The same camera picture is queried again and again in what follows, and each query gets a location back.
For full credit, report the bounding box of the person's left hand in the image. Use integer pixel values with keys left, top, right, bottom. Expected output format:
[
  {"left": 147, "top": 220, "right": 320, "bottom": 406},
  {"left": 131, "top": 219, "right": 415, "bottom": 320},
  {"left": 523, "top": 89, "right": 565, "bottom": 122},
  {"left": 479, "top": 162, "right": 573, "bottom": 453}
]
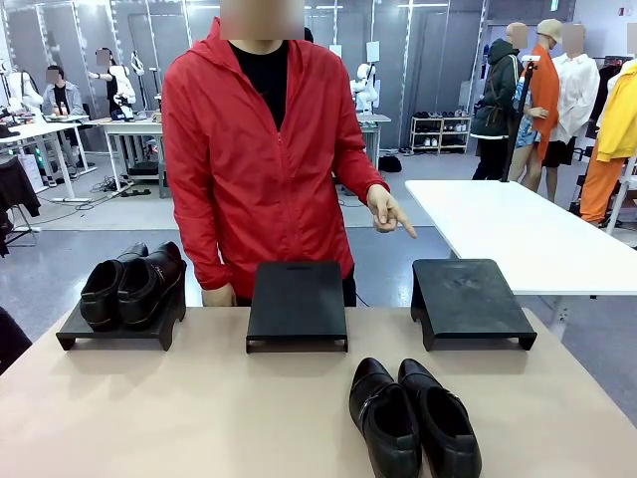
[{"left": 366, "top": 184, "right": 419, "bottom": 240}]

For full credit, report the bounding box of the person's right hand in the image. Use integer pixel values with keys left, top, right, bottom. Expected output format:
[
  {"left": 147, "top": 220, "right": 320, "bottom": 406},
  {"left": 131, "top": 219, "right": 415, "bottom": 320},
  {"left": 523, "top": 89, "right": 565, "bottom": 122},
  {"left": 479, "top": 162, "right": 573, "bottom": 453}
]
[{"left": 202, "top": 284, "right": 238, "bottom": 308}]

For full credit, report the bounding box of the person's right forearm red sleeve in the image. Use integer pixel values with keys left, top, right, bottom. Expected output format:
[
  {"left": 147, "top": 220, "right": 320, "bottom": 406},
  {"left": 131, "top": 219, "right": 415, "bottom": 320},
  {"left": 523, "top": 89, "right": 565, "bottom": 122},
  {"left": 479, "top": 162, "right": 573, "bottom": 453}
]
[{"left": 171, "top": 203, "right": 234, "bottom": 291}]

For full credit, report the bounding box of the person's left forearm red sleeve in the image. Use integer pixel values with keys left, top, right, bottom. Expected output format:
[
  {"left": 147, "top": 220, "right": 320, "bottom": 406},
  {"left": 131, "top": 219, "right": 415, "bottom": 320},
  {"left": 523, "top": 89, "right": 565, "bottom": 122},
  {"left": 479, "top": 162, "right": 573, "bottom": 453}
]
[{"left": 331, "top": 133, "right": 391, "bottom": 200}]

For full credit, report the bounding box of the black shoe stand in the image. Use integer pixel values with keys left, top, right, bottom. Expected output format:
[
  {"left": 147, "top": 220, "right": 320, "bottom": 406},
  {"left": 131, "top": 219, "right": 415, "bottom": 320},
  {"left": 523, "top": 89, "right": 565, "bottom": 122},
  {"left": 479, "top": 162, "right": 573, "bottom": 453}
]
[
  {"left": 410, "top": 258, "right": 538, "bottom": 353},
  {"left": 245, "top": 260, "right": 349, "bottom": 356},
  {"left": 55, "top": 258, "right": 188, "bottom": 353}
]

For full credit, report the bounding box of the person in red jacket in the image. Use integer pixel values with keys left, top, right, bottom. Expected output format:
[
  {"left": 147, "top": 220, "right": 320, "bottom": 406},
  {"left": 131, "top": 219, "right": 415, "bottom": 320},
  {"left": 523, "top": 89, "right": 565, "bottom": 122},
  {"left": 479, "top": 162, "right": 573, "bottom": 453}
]
[{"left": 161, "top": 17, "right": 392, "bottom": 308}]

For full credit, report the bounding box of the standing person in black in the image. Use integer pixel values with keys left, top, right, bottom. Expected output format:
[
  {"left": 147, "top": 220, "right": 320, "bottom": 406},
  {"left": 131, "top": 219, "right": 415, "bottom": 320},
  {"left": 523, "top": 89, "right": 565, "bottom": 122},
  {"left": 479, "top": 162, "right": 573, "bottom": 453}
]
[{"left": 88, "top": 48, "right": 136, "bottom": 120}]

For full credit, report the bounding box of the seated person grey jacket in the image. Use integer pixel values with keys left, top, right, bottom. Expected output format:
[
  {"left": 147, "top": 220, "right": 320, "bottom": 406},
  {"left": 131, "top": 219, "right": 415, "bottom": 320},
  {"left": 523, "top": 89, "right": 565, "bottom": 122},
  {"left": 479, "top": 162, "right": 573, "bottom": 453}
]
[{"left": 41, "top": 65, "right": 87, "bottom": 120}]

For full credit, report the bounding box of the white shoe rack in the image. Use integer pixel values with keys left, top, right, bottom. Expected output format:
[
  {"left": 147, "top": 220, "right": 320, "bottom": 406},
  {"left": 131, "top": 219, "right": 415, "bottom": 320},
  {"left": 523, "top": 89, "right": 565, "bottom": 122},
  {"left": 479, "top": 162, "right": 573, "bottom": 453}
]
[{"left": 410, "top": 114, "right": 473, "bottom": 155}]

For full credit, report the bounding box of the large white table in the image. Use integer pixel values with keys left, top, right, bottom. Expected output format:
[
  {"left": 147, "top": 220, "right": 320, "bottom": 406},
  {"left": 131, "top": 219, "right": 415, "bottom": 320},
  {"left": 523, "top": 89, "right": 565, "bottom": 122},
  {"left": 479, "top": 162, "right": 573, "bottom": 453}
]
[{"left": 404, "top": 178, "right": 637, "bottom": 298}]

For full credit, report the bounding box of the mannequin in black coat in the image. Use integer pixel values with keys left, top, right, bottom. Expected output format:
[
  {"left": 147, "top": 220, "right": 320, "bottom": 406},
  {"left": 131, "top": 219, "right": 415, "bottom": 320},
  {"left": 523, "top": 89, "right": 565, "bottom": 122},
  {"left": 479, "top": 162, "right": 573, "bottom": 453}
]
[{"left": 469, "top": 22, "right": 525, "bottom": 181}]

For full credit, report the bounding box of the black tripod pole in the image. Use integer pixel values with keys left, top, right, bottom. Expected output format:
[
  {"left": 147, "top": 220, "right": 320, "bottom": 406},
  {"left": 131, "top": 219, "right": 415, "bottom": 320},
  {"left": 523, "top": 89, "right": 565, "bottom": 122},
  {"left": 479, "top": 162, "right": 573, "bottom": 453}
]
[{"left": 501, "top": 55, "right": 541, "bottom": 183}]

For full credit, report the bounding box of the white background desk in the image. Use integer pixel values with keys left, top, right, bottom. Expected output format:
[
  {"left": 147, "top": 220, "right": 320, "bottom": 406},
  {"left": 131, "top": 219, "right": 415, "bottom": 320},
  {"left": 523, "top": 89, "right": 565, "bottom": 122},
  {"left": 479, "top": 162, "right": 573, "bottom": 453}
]
[
  {"left": 0, "top": 115, "right": 97, "bottom": 201},
  {"left": 102, "top": 117, "right": 166, "bottom": 194}
]

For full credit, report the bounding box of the mannequin in orange top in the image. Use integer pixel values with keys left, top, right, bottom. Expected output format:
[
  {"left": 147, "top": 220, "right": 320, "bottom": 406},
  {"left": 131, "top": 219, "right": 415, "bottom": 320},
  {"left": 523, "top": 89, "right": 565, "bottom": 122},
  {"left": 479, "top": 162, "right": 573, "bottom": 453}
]
[{"left": 507, "top": 18, "right": 564, "bottom": 193}]

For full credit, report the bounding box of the black leather buckle shoe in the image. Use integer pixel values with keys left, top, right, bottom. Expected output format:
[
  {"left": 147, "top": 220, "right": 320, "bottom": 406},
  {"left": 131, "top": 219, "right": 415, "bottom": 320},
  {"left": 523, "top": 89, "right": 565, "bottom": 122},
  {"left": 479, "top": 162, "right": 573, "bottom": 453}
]
[
  {"left": 397, "top": 358, "right": 483, "bottom": 478},
  {"left": 347, "top": 357, "right": 424, "bottom": 478}
]

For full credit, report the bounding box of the mannequin in white shirt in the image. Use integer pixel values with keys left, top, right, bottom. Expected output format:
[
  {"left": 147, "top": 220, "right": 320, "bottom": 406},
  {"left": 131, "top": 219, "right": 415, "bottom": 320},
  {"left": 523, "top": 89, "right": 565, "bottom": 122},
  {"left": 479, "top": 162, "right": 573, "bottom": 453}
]
[{"left": 541, "top": 23, "right": 602, "bottom": 203}]

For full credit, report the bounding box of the black hanging garment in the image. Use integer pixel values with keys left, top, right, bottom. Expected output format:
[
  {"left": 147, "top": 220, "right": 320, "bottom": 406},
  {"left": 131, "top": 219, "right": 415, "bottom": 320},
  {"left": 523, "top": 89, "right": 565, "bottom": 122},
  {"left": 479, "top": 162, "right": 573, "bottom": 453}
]
[{"left": 0, "top": 156, "right": 42, "bottom": 258}]

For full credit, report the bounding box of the mannequin in yellow orange clothes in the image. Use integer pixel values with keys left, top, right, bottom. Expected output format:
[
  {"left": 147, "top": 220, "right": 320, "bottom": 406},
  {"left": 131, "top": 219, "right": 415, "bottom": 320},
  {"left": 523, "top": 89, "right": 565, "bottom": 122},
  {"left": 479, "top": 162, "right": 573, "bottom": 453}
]
[{"left": 578, "top": 59, "right": 637, "bottom": 225}]

